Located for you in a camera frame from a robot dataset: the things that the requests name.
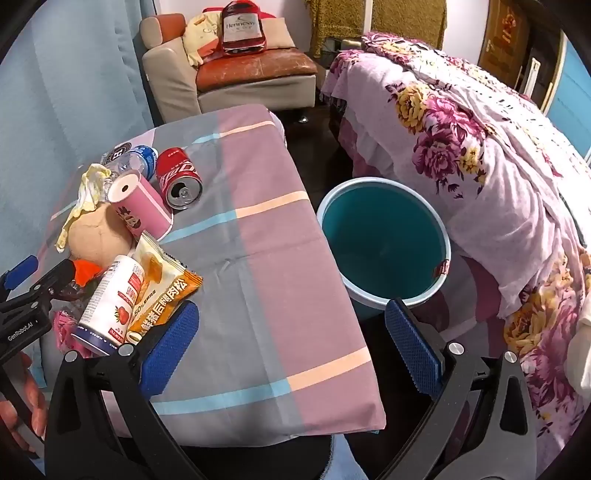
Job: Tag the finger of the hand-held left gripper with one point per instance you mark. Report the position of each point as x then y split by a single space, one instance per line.
23 270
55 279

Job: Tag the person's left hand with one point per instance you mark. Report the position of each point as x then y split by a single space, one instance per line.
34 401

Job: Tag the pale yellow pillow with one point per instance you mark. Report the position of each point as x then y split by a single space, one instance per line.
201 37

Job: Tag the pink cylindrical container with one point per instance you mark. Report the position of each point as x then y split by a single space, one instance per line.
145 205

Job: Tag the orange and white snack packet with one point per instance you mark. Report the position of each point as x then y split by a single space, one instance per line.
171 281

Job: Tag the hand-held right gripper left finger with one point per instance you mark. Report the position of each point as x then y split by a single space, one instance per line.
171 339

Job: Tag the brown wooden door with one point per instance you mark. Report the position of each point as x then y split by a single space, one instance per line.
503 41

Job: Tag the beige cushion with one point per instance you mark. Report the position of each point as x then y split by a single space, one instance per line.
279 34

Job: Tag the mustard hanging towel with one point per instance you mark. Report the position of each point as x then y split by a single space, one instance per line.
334 23
408 18

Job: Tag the red bottle-shaped cushion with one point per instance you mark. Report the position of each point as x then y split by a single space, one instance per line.
242 27

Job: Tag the teal plastic bucket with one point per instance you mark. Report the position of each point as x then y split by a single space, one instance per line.
383 235

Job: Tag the beige and orange sofa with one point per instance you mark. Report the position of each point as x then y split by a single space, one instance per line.
258 74

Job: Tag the round beige ball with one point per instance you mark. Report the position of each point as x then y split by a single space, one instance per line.
99 235

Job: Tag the white strawberry print can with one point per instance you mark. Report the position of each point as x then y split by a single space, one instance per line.
111 304

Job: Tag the blue framed panel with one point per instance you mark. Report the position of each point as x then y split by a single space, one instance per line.
570 97

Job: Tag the crumpled pink wrapper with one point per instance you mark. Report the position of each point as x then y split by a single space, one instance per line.
62 330

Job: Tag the orange plastic piece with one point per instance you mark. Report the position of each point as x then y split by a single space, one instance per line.
87 271

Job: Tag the floral pink bedspread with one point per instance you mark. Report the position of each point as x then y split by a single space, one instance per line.
489 184

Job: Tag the plaid pink grey tablecloth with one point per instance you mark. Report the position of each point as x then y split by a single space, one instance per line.
277 258

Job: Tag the clear blue label water bottle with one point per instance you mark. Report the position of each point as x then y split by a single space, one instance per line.
138 159

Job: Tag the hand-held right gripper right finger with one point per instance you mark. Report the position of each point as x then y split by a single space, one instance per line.
412 350

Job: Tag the crumpled pale yellow glove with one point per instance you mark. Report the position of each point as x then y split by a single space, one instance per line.
90 189

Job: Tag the red cola can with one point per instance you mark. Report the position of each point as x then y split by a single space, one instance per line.
175 173

